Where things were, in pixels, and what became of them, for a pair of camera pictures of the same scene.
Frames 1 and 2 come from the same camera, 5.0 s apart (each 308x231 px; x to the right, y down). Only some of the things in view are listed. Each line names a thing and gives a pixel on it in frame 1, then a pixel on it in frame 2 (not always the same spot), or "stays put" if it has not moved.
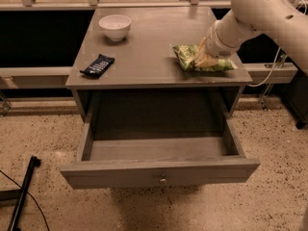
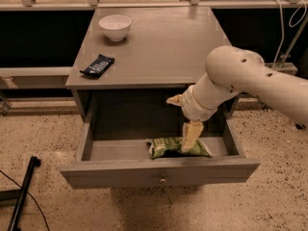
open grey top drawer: [152, 162] stays put
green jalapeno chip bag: [188, 55] → [172, 146]
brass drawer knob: [163, 180] stays put
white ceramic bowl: [115, 26] stays put
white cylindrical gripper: [218, 46] → [196, 107]
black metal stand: [19, 194] stays put
